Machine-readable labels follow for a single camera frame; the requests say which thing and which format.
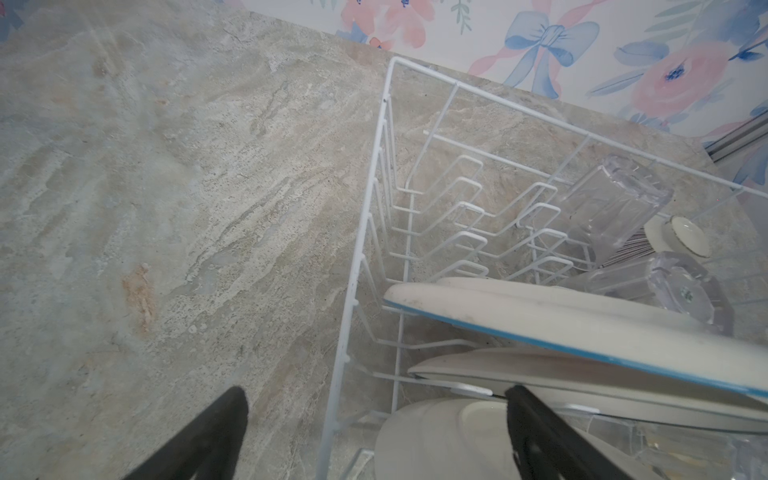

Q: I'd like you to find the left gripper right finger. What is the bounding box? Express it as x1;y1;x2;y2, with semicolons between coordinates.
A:
505;385;629;480

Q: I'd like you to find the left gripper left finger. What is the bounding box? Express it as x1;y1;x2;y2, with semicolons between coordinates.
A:
127;386;249;480

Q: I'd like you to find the white plate dark rim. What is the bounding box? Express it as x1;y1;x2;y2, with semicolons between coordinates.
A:
408;348;767;434

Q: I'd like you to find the white plate watermelon pattern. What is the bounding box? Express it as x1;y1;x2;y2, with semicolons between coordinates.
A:
374;398;661;480

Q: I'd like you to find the white wire dish rack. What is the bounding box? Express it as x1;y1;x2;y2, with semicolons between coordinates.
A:
316;57;767;479

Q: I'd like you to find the clear glass front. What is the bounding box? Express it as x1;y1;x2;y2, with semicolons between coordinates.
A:
585;415;767;479

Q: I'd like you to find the clear glass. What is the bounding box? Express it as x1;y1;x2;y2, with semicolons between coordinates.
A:
559;252;735;337
585;415;767;479
533;154;674;265

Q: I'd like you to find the white plate blue rim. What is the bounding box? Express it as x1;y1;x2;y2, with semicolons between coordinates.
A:
384;277;767;399

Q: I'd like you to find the clear glass middle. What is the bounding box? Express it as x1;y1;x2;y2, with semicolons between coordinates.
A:
559;252;735;337

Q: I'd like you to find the clear glass back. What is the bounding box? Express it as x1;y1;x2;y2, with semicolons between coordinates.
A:
533;154;674;265

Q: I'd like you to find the right corner aluminium profile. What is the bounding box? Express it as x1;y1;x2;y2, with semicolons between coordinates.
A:
705;109;767;163

